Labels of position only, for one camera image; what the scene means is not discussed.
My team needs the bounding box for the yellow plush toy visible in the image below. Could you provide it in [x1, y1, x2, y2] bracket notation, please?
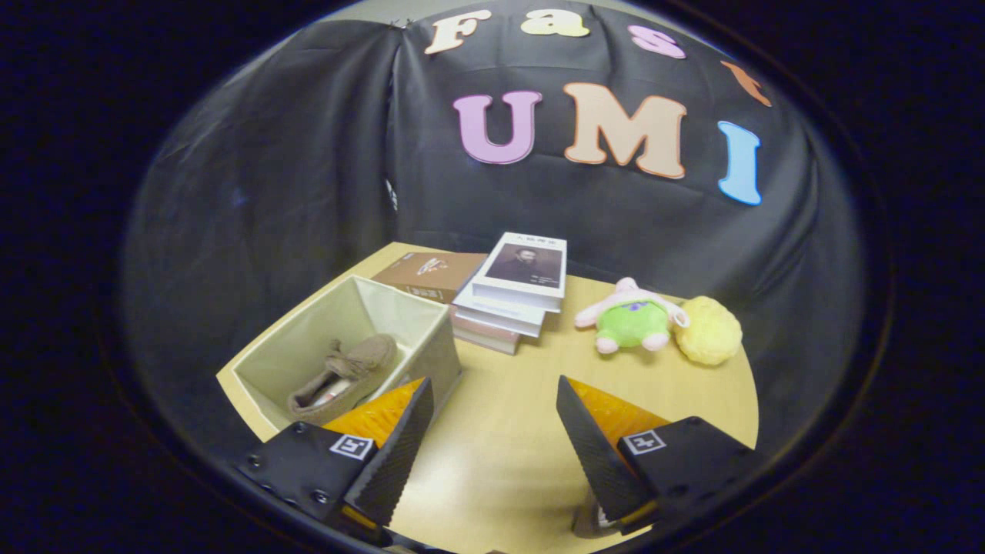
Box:
[675, 296, 743, 366]

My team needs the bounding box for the white portrait cover book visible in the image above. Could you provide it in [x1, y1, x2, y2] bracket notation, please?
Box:
[471, 232, 568, 312]

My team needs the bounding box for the black backdrop cloth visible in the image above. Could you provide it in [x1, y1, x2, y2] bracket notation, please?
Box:
[123, 0, 866, 493]

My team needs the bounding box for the plain white book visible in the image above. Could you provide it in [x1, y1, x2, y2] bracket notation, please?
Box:
[452, 281, 547, 338]

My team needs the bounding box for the pinkish book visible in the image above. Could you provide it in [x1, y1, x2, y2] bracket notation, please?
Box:
[450, 308, 524, 355]

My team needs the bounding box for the green plush toy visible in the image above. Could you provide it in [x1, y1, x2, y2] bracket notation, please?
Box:
[575, 277, 690, 355]

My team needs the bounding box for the grey fabric storage box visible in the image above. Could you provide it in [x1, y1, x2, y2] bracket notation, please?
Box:
[231, 275, 462, 443]

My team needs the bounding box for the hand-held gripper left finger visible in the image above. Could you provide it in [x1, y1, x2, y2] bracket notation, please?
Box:
[235, 376, 436, 539]

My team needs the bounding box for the brown cover book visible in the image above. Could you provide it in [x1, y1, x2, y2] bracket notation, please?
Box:
[372, 251, 487, 305]

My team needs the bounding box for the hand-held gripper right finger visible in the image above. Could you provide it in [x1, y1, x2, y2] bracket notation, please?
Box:
[555, 375, 768, 537]

